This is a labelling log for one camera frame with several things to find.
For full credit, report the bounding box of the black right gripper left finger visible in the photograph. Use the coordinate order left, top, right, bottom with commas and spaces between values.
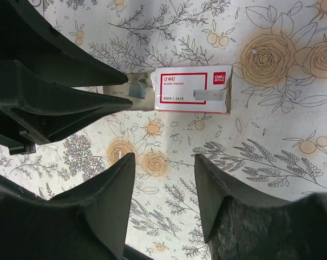
0, 153, 135, 259

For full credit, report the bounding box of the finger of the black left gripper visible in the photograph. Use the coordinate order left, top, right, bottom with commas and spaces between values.
0, 1, 128, 87

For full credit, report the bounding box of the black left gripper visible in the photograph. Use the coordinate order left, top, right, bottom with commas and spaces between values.
0, 61, 133, 155

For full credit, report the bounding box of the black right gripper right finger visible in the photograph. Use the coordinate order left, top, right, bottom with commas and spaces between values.
194, 154, 327, 259

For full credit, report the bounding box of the staple strip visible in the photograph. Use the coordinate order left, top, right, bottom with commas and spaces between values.
128, 77, 150, 99

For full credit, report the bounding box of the red white staple box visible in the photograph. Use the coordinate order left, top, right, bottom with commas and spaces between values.
103, 65, 233, 115

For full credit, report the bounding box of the floral patterned table mat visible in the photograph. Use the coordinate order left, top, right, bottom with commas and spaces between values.
0, 1, 327, 259

